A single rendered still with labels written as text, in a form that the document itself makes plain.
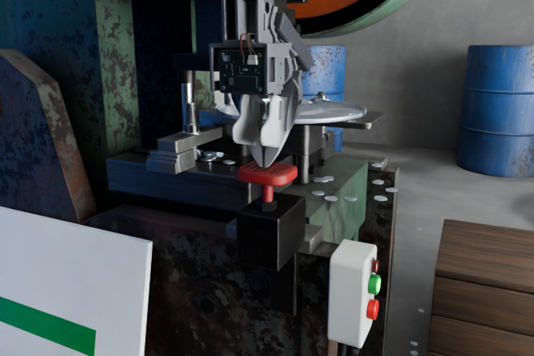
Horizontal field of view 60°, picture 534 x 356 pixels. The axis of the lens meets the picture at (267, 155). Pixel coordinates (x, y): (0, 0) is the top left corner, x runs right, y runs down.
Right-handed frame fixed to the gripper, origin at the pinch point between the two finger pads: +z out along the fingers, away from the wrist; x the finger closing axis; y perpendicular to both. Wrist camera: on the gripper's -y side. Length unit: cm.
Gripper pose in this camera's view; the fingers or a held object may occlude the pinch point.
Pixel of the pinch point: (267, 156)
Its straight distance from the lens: 58.4
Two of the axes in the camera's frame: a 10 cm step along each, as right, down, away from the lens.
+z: 0.0, 9.7, 2.4
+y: -4.3, 2.2, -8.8
